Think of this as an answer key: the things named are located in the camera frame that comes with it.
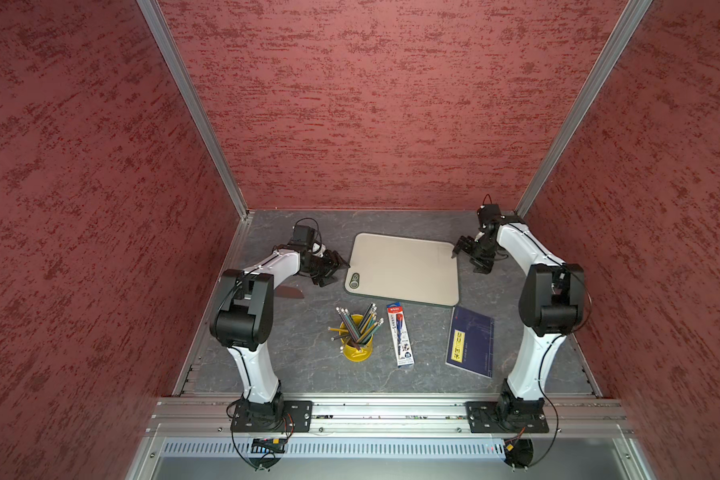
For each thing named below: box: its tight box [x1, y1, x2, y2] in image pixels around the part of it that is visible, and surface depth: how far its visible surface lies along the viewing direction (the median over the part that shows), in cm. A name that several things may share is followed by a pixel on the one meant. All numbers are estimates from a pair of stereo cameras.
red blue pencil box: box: [386, 302, 414, 368], surface depth 88 cm
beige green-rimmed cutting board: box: [344, 232, 460, 307], surface depth 103 cm
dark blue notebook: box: [445, 305, 495, 379], surface depth 89 cm
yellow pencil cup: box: [339, 314, 373, 363], surface depth 79 cm
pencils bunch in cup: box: [328, 303, 384, 350], surface depth 80 cm
